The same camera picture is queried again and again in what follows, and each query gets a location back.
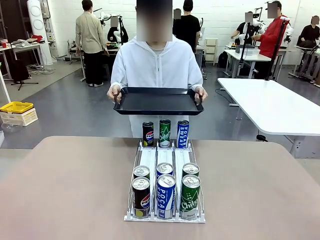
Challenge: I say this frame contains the person's right hand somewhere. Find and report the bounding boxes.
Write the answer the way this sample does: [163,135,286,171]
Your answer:
[106,84,123,103]

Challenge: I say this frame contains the person's left hand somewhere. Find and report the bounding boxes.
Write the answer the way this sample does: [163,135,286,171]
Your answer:
[193,86,209,103]

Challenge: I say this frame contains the black plastic serving tray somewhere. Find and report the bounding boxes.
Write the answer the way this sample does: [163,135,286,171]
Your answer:
[112,86,205,116]

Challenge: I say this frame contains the person's left forearm white sleeve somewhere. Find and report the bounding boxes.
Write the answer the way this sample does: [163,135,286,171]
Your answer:
[186,59,204,91]

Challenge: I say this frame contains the person's right forearm white sleeve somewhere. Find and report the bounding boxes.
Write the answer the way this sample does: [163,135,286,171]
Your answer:
[110,59,129,89]

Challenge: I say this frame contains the person in white hoodie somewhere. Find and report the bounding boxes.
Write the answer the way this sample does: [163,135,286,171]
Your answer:
[109,0,204,139]

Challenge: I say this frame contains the person in black t-shirt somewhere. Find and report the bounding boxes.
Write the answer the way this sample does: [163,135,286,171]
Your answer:
[172,0,201,55]

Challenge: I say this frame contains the black-shirted person at robot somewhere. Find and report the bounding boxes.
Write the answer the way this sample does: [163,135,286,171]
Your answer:
[231,11,255,46]

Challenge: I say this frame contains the seated person in black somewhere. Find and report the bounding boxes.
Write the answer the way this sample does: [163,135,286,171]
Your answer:
[298,15,320,50]

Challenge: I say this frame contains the black backpack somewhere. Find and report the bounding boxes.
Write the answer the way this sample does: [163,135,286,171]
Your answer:
[217,51,230,68]

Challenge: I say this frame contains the white drawer cart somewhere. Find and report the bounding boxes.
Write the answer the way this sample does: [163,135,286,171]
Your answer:
[204,37,218,66]

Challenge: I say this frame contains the small blue Pocari Sweat can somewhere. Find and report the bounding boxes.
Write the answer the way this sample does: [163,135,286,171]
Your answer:
[176,119,190,149]

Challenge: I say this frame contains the small green Chilsung can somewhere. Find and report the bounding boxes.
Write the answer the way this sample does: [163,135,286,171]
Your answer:
[159,118,172,148]

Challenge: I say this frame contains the small black Pepsi can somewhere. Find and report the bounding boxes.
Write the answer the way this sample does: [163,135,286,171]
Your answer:
[142,121,155,148]

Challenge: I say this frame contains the man in beige jacket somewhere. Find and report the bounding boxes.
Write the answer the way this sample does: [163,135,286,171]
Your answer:
[75,0,110,88]

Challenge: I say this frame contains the thin black stand pole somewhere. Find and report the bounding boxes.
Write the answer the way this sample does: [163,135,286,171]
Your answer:
[238,11,254,76]

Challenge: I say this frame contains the white work table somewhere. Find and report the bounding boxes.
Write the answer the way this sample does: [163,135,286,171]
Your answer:
[223,48,272,79]

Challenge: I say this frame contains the large white table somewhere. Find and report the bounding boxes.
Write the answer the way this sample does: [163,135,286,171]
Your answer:
[217,77,320,159]

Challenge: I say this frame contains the white can dispenser rack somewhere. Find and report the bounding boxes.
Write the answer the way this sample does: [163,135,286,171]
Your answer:
[123,138,206,224]

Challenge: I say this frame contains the man in red jacket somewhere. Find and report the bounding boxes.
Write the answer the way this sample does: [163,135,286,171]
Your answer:
[252,1,291,81]

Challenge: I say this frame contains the white plastic crate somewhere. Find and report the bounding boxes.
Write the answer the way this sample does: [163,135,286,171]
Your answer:
[0,107,39,127]

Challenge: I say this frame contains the black tripod with bag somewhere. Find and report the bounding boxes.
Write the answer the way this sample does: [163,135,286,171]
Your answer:
[9,58,40,91]

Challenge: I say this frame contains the yellow plastic crate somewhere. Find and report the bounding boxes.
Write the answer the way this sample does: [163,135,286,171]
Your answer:
[0,101,35,114]

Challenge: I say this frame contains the cluttered white side table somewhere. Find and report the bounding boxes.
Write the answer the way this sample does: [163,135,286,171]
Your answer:
[11,41,46,70]

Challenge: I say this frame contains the clear plastic bowl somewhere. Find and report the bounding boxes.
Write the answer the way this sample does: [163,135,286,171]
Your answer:
[1,121,23,134]

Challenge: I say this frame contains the black camera stand pole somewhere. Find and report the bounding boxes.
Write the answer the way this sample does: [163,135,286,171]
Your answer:
[264,14,291,81]

